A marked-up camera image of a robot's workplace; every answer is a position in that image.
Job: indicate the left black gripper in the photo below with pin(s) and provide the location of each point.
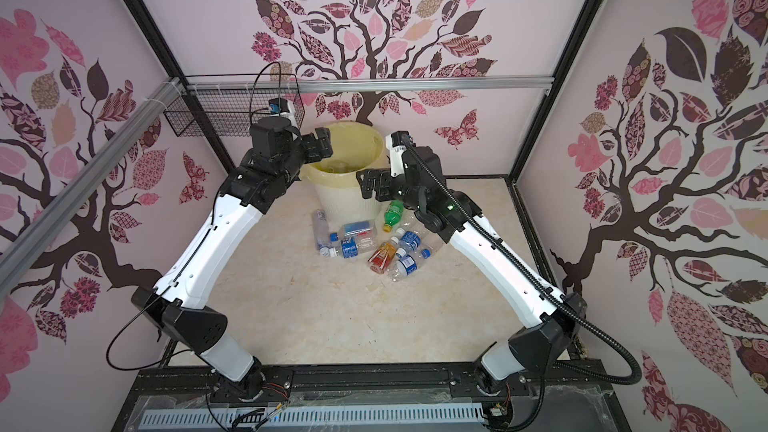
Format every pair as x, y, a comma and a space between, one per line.
309, 141

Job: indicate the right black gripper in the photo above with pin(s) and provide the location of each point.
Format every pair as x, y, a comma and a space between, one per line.
385, 180

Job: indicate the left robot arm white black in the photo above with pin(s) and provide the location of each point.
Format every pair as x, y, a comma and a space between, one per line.
177, 304

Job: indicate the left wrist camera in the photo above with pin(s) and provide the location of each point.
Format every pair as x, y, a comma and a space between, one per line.
282, 107

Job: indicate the bottle blue red label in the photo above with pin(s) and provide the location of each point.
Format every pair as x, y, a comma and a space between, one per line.
365, 227

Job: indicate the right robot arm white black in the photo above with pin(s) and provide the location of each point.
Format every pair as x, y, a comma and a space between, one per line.
550, 319

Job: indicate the green bottle near bin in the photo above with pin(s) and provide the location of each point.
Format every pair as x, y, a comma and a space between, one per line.
393, 215

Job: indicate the barcode blue label bottle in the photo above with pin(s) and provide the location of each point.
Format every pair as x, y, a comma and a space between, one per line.
408, 263

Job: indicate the white slotted cable duct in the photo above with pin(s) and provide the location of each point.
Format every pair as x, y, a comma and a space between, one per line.
312, 417

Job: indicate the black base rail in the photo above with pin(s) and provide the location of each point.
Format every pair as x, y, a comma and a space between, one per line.
563, 401

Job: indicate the yellow plastic bin liner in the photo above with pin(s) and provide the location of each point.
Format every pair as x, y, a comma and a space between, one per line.
356, 147

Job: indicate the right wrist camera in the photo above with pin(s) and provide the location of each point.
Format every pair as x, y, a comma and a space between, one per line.
397, 144

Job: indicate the aluminium rail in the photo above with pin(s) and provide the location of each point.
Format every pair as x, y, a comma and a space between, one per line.
24, 251
372, 84

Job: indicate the red yellow label bottle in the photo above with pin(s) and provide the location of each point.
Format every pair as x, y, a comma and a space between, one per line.
383, 255

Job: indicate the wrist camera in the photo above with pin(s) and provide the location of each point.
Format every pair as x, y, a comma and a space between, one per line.
397, 144
282, 107

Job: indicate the aluminium rail back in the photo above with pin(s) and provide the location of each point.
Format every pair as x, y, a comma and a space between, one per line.
372, 84

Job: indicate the aluminium rail left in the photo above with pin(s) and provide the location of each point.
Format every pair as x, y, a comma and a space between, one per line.
24, 251

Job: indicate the black wire mesh basket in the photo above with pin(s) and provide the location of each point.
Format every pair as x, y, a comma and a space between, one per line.
227, 107

